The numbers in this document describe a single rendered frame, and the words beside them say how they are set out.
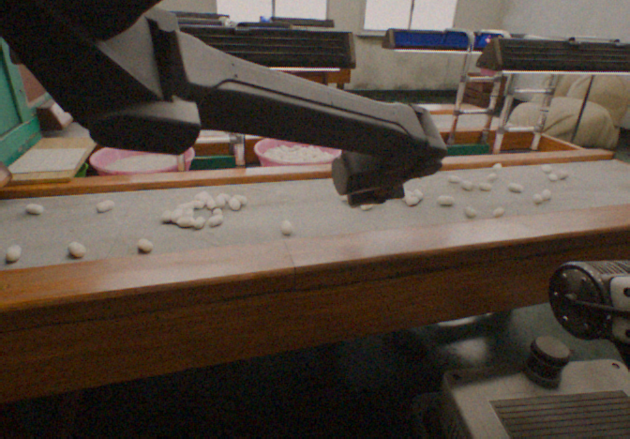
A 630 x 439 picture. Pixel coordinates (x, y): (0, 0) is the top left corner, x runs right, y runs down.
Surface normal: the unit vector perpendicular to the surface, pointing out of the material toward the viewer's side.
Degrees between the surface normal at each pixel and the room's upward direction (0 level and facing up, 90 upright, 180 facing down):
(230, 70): 45
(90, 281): 0
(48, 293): 0
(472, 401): 0
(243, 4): 90
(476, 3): 90
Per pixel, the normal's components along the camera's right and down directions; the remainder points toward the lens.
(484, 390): 0.04, -0.90
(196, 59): 0.61, -0.44
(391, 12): 0.29, 0.43
